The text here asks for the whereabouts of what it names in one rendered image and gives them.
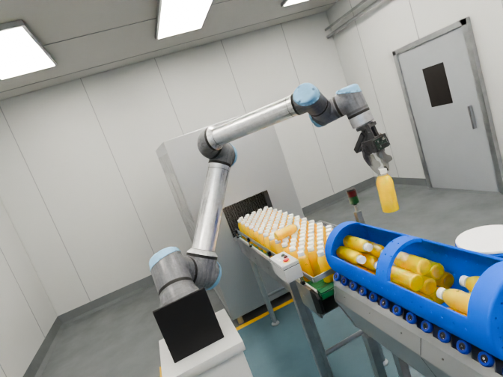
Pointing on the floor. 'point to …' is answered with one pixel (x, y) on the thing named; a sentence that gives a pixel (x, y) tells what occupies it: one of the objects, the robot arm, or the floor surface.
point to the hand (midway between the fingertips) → (381, 170)
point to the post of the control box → (308, 329)
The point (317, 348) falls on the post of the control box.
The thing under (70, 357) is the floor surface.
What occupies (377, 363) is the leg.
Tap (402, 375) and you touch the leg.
